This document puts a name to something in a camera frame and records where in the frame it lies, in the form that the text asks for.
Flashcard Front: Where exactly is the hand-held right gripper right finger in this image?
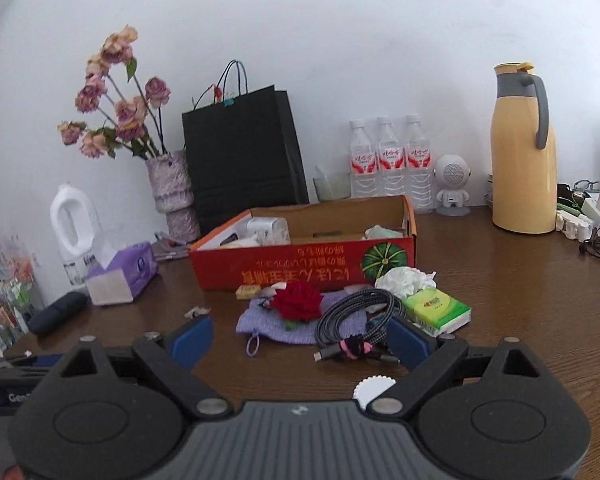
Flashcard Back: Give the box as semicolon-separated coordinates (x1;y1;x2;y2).
371;317;556;418

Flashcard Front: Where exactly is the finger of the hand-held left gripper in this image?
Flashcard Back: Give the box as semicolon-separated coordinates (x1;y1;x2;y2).
2;352;68;369

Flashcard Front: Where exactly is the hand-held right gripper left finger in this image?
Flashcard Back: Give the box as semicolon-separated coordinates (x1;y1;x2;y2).
45;316;231;421

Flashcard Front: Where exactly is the green tissue packet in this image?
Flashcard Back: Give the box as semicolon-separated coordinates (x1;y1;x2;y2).
402;287;472;337

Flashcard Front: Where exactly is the white ridged round cap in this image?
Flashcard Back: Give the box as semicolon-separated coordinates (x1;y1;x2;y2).
354;376;396;409

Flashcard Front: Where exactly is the black cable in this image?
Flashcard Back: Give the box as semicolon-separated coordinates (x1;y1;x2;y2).
314;290;407;364

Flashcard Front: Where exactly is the white tissue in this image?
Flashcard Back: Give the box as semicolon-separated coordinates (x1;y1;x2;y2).
375;267;437;299

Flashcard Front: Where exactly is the purple knitted pouch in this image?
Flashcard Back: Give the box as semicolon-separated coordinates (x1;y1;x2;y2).
236;292;369;357

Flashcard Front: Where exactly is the red knitted rose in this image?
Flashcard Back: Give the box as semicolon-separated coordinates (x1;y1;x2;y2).
270;281;326;324

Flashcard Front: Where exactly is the orange cardboard box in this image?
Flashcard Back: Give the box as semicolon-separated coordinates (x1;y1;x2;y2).
188;195;418;292

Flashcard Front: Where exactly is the clear organiser with small items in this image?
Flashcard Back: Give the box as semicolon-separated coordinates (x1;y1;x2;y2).
0;247;46;358

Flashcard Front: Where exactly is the dark blue case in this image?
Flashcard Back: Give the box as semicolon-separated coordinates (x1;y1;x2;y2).
28;291;90;336

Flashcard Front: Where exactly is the purple tissue box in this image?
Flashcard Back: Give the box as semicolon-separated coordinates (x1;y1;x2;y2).
85;238;159;306

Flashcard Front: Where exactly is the pale green crumpled wrapper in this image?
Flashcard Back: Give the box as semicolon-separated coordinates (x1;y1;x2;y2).
364;225;406;240

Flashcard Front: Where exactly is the white detergent bottle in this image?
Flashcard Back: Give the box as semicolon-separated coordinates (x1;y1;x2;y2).
49;183;104;289

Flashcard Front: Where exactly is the white plug adapter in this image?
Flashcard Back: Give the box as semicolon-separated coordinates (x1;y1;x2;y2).
247;217;291;246

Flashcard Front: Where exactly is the purple white textured vase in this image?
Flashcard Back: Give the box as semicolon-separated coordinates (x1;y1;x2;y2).
146;150;201;244

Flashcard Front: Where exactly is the clear drinking glass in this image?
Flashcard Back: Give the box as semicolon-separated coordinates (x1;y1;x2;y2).
313;165;352;204

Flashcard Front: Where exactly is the white robot-shaped speaker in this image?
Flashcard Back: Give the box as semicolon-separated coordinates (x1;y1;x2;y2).
434;154;474;216

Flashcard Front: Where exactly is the clear water bottle red label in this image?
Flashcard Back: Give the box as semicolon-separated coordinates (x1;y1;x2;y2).
404;114;434;214
376;116;406;197
349;120;379;199

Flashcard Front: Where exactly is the black paper bag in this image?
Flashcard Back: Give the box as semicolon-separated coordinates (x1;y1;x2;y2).
182;60;311;236

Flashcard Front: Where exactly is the white plastic gadget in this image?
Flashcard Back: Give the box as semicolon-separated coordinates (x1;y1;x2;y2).
555;210;594;242

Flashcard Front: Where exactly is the dried pink flower bouquet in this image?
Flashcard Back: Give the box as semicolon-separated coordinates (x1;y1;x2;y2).
57;25;173;161

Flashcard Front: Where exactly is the bundle of purple cables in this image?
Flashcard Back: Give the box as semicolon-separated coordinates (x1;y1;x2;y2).
152;231;192;261

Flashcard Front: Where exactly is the yellow thermos jug grey handle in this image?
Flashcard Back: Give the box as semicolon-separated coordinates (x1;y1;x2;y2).
490;62;559;234

